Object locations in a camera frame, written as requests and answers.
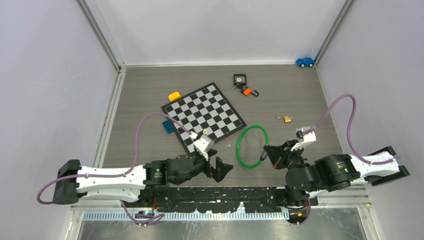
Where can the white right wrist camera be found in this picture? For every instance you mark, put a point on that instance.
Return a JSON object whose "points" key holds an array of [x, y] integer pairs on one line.
{"points": [[305, 137]]}

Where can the black white chessboard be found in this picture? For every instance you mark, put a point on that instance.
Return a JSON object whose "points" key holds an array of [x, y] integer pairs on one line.
{"points": [[206, 109]]}

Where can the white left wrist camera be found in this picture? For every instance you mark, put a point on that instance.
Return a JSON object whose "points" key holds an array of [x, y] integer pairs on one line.
{"points": [[202, 144]]}

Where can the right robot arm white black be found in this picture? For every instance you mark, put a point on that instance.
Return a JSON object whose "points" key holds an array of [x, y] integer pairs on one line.
{"points": [[304, 181]]}

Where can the black square key tag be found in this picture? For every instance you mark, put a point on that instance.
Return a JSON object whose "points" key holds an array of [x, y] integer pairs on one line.
{"points": [[240, 79]]}

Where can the yellow toy block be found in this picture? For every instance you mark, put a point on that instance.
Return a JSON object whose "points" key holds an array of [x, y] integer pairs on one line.
{"points": [[174, 96]]}

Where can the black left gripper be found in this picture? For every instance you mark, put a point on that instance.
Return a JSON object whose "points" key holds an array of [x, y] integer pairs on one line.
{"points": [[221, 168]]}

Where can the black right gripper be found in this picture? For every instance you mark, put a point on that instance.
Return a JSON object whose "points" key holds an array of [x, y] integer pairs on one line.
{"points": [[277, 154]]}

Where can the aluminium frame rail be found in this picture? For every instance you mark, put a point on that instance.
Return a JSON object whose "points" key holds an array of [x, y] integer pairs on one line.
{"points": [[351, 197]]}

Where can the blue lego brick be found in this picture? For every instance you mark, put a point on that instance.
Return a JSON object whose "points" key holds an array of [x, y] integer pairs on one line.
{"points": [[168, 127]]}

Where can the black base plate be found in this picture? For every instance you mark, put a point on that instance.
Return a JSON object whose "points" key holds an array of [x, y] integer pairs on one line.
{"points": [[259, 199]]}

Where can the orange black padlock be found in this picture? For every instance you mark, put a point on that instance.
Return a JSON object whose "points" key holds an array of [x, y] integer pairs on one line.
{"points": [[246, 91]]}

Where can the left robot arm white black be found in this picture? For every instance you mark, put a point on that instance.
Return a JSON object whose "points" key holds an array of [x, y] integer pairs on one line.
{"points": [[77, 182]]}

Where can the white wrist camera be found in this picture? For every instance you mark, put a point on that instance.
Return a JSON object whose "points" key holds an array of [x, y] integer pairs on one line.
{"points": [[305, 137], [202, 144]]}

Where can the brass padlock with steel shackle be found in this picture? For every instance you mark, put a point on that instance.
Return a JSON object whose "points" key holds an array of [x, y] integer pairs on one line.
{"points": [[285, 118]]}

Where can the blue toy car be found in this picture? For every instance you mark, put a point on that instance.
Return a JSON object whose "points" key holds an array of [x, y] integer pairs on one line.
{"points": [[305, 62]]}

